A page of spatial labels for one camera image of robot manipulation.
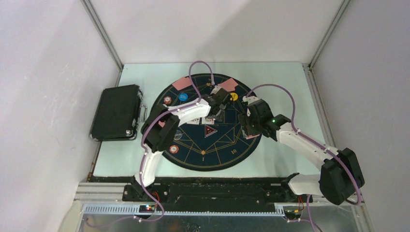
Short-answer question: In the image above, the yellow big blind button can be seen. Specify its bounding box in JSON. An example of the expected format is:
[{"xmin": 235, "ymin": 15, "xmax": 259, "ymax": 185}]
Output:
[{"xmin": 230, "ymin": 92, "xmax": 238, "ymax": 101}]

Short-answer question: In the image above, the red playing card deck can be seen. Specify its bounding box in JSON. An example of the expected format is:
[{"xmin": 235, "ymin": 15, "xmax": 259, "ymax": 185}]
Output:
[{"xmin": 245, "ymin": 134, "xmax": 260, "ymax": 139}]

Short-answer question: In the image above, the face-up playing card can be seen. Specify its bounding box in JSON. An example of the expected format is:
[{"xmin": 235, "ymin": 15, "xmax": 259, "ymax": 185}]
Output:
[
  {"xmin": 187, "ymin": 118, "xmax": 201, "ymax": 125},
  {"xmin": 201, "ymin": 117, "xmax": 215, "ymax": 125}
]

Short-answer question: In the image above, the red triangular marker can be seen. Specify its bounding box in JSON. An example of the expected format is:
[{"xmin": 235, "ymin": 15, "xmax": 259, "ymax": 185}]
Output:
[{"xmin": 204, "ymin": 125, "xmax": 218, "ymax": 138}]

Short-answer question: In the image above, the blue small blind button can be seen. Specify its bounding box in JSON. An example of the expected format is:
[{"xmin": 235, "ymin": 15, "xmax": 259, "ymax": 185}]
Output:
[{"xmin": 178, "ymin": 93, "xmax": 189, "ymax": 102}]

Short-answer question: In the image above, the single red playing card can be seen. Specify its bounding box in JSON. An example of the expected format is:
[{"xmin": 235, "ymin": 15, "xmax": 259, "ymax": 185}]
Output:
[{"xmin": 172, "ymin": 76, "xmax": 192, "ymax": 90}]

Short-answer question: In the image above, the red poker chip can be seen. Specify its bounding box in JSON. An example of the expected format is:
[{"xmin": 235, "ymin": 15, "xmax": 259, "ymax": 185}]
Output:
[
  {"xmin": 169, "ymin": 145, "xmax": 179, "ymax": 154},
  {"xmin": 163, "ymin": 96, "xmax": 172, "ymax": 105}
]

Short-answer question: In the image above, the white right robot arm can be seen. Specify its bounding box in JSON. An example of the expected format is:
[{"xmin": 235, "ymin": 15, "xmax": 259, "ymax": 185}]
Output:
[{"xmin": 239, "ymin": 96, "xmax": 365, "ymax": 205}]

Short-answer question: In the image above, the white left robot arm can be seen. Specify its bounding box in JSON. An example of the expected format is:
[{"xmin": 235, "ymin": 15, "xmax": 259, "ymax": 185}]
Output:
[{"xmin": 134, "ymin": 86, "xmax": 232, "ymax": 201}]

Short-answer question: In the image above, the round dark poker mat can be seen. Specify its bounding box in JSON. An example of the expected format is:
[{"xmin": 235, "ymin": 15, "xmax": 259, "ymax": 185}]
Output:
[{"xmin": 153, "ymin": 73, "xmax": 261, "ymax": 172}]

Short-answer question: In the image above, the clear round button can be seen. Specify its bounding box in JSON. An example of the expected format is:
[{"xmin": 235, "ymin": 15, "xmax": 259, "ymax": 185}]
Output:
[{"xmin": 174, "ymin": 130, "xmax": 183, "ymax": 140}]

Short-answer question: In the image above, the black carrying case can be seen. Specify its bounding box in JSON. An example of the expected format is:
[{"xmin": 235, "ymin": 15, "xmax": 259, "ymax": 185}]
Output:
[{"xmin": 89, "ymin": 84, "xmax": 143, "ymax": 142}]

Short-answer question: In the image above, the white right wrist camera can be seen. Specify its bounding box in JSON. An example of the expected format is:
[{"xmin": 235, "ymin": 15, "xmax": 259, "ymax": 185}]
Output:
[{"xmin": 242, "ymin": 96, "xmax": 261, "ymax": 117}]

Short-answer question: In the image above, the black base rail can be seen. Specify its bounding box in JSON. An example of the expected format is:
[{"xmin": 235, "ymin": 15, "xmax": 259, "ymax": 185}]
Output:
[{"xmin": 90, "ymin": 176, "xmax": 308, "ymax": 213}]

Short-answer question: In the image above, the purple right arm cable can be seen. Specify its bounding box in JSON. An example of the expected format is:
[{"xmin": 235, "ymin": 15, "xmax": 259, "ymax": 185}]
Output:
[{"xmin": 245, "ymin": 84, "xmax": 363, "ymax": 232}]

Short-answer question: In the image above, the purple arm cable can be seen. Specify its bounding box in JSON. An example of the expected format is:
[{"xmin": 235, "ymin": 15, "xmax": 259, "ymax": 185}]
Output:
[
  {"xmin": 76, "ymin": 60, "xmax": 215, "ymax": 229},
  {"xmin": 245, "ymin": 84, "xmax": 363, "ymax": 232}
]

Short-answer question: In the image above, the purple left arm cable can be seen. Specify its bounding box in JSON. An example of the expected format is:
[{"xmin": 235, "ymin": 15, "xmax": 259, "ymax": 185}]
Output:
[{"xmin": 76, "ymin": 60, "xmax": 215, "ymax": 229}]

